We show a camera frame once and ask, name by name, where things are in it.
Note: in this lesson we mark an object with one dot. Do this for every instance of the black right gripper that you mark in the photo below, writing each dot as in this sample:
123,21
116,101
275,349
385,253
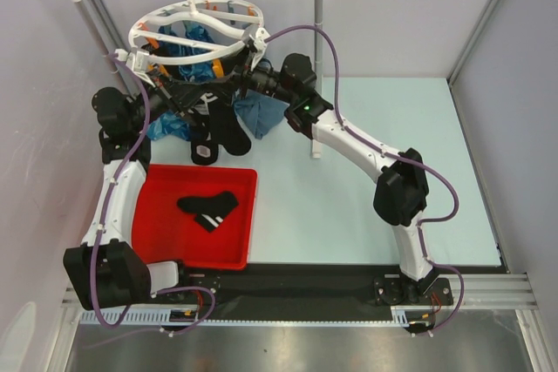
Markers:
243,69

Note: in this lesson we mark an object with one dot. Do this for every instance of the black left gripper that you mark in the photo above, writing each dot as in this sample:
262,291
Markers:
178,96

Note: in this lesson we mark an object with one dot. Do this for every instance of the orange clothes peg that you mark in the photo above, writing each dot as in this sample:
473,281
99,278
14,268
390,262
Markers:
152,44
218,69

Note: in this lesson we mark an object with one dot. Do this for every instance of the yellow-orange clothes peg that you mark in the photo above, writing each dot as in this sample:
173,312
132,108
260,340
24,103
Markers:
161,70

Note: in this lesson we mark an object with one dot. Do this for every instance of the black white-striped sock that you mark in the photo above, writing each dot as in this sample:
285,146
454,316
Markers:
224,127
209,212

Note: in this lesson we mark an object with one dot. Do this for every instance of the white round clip hanger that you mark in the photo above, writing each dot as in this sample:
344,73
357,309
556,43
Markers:
225,20

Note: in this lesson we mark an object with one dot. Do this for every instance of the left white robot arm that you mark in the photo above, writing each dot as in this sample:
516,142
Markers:
104,270

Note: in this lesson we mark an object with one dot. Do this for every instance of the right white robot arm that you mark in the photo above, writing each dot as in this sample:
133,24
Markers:
400,180

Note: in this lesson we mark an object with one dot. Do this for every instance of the blue shark-print shorts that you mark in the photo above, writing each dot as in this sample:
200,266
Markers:
168,123

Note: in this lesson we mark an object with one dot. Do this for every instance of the teal t-shirt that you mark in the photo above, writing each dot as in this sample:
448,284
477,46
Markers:
259,113

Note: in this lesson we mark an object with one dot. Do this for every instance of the red plastic tray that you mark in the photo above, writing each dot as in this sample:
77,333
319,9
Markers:
162,232

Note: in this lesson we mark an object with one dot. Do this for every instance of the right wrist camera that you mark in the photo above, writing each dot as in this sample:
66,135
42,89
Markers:
256,41

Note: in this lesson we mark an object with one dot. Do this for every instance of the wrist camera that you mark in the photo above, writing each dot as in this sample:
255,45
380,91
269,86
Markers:
137,61
256,41

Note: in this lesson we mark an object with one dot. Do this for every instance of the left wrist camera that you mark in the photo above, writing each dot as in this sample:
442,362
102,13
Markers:
137,61

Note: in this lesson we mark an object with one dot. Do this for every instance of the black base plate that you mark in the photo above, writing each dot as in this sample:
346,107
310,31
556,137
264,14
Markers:
302,292

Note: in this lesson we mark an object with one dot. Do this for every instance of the aluminium frame rail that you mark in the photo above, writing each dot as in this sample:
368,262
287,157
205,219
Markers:
476,292

